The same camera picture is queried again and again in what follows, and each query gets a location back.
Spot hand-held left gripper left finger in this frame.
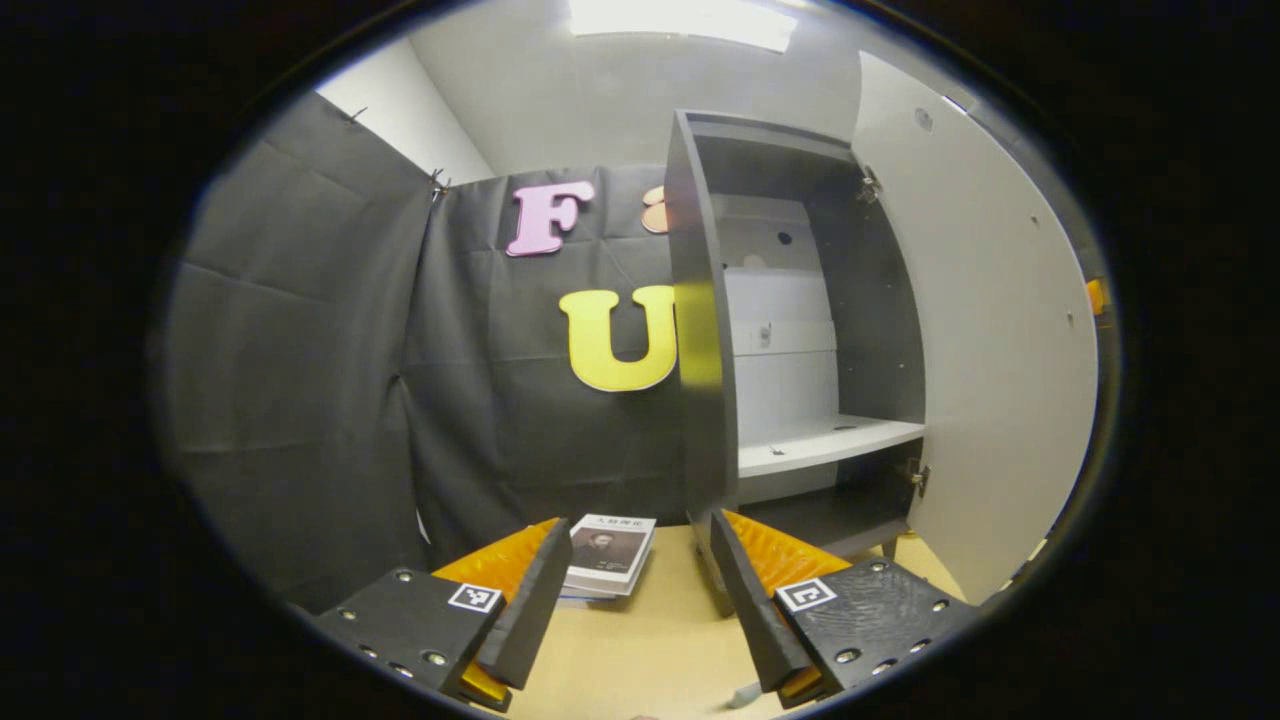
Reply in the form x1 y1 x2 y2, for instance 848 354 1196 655
315 517 573 713

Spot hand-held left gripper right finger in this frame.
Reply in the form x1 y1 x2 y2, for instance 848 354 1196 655
708 507 981 709

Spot grey cabinet door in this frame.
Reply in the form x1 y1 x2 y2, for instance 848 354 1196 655
850 50 1101 606

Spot white cabinet shelf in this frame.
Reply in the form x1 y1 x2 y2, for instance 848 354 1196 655
737 413 926 479

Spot dark grey cabinet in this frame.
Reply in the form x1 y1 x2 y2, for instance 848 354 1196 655
665 108 931 616

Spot paperback book with portrait cover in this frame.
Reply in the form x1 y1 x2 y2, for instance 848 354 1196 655
562 513 658 601

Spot black backdrop cloth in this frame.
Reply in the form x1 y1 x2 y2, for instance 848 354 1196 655
165 90 701 613

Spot large ceiling light panel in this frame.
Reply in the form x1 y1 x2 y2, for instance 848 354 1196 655
568 0 799 53

